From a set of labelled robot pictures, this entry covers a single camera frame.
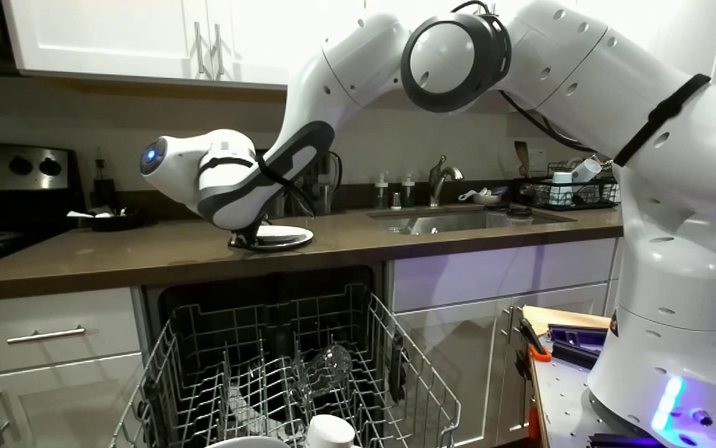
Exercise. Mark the white cabinet drawer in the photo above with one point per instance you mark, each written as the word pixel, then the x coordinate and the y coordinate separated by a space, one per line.
pixel 51 319

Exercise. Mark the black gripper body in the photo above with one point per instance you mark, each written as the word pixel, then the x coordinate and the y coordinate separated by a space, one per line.
pixel 246 235

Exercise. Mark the black orange clamp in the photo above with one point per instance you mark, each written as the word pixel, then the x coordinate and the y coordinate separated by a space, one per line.
pixel 538 343

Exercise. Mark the white dinner plate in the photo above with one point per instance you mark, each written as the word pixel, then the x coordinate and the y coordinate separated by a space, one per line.
pixel 284 231
pixel 286 246
pixel 246 441

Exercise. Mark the soap dispenser bottle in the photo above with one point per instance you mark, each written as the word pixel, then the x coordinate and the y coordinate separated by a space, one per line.
pixel 381 189
pixel 409 189

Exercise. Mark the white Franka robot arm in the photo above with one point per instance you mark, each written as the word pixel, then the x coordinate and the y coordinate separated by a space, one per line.
pixel 673 165

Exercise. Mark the black dish drying rack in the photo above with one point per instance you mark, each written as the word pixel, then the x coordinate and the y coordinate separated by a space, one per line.
pixel 570 192

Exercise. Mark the clear drinking glass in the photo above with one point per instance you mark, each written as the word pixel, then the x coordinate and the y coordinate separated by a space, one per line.
pixel 321 369

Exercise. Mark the yellow wooden board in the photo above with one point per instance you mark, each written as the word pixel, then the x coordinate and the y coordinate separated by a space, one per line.
pixel 565 317

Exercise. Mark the white mug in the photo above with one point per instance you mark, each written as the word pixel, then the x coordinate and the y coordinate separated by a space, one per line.
pixel 330 430

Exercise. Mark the white cabinet door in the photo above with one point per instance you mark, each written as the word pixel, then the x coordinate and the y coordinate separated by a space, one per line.
pixel 67 406

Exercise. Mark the dark bottle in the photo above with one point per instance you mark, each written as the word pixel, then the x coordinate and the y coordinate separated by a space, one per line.
pixel 105 186

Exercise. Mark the steel kitchen sink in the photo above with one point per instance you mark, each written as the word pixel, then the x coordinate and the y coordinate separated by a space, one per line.
pixel 466 219

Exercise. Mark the chrome kitchen faucet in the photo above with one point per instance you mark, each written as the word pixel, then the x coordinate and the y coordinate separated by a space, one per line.
pixel 440 182

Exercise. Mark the robot mounting table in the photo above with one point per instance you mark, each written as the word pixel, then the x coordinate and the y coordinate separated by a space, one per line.
pixel 565 406

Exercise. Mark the white base cabinet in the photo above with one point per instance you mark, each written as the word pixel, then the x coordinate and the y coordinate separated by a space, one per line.
pixel 474 273

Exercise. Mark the white upper cabinet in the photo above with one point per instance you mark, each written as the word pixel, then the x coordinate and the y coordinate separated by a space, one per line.
pixel 126 38

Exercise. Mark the black stainless stove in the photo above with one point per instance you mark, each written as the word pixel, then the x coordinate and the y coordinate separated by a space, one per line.
pixel 11 199

